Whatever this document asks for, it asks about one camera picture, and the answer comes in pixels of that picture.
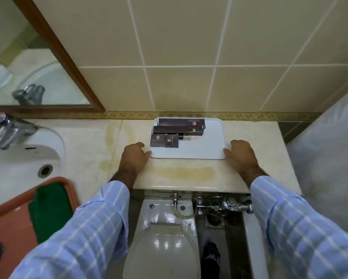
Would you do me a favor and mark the person's left hand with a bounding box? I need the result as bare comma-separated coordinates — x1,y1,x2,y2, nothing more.
119,142,153,175

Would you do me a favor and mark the person's right hand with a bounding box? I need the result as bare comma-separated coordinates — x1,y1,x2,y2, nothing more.
223,139,261,175

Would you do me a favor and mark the white rectangular tray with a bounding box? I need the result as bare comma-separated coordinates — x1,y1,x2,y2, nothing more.
150,117,231,160

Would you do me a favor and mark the person's left forearm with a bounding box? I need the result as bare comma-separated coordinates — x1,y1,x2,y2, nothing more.
10,168,139,279

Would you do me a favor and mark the person's right forearm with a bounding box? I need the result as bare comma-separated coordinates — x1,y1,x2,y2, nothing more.
239,167,348,279

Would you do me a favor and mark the small dark toiletry box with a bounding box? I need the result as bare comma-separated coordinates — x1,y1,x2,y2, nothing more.
150,133,165,148
164,134,180,149

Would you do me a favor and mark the long dark toiletry box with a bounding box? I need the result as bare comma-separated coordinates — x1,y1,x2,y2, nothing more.
152,126,204,136
158,118,206,129

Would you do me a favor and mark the chrome flush valve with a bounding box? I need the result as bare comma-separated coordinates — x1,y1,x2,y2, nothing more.
193,195,254,216

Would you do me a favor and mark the metal floor drain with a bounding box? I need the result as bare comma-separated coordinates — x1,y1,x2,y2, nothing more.
204,213,226,229

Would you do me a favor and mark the white toilet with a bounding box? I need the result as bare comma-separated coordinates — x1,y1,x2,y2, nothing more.
122,197,202,279

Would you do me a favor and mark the white bathtub rim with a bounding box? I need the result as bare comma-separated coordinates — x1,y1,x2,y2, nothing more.
242,211,270,279

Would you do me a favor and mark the person's dark socked foot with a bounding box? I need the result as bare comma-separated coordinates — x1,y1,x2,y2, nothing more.
201,239,221,271

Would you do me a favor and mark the white translucent shower curtain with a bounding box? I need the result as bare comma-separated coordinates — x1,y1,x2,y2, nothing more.
286,84,348,248

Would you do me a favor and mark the green cloth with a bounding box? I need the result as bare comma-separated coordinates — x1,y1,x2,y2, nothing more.
28,182,74,245

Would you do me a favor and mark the white ceramic sink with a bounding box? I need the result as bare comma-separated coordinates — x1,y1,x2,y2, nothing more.
0,124,66,213

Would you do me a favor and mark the chrome sink faucet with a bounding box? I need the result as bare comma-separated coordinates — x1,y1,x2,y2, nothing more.
0,113,38,151

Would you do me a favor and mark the wooden framed mirror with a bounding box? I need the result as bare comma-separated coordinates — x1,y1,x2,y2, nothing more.
0,0,106,114

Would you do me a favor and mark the orange plastic tray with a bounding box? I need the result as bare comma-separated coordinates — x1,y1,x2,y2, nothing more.
0,177,81,279

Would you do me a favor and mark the clear toilet hose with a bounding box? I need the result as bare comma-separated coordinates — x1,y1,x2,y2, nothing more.
172,192,197,222

